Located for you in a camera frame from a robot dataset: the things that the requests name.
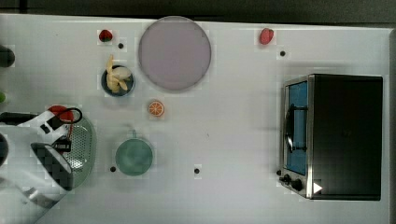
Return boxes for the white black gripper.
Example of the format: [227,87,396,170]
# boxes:
[19,110,71,145]

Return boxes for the red ketchup bottle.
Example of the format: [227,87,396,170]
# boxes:
[49,105,74,121]

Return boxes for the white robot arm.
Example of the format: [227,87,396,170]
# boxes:
[1,110,74,224]

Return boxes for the green plastic strainer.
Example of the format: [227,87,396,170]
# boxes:
[64,118,96,189]

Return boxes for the green lime toy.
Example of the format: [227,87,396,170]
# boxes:
[0,92,7,104]

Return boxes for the dark cup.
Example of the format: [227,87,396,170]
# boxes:
[0,46,15,67]

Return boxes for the green mug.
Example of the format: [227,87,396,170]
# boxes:
[115,130,154,176]

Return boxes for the blue bowl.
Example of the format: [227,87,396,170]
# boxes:
[101,65,135,97]

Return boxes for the red strawberry with leaves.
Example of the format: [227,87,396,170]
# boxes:
[98,30,113,43]

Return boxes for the orange half slice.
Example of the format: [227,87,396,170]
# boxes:
[148,101,165,117]

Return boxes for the large grey plate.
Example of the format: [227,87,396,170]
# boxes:
[138,16,211,91]

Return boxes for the pink strawberry toy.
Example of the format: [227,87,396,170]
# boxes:
[260,28,275,45]

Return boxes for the silver toaster oven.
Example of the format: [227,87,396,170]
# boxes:
[276,74,383,201]

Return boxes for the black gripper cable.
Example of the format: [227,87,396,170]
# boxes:
[49,106,84,125]

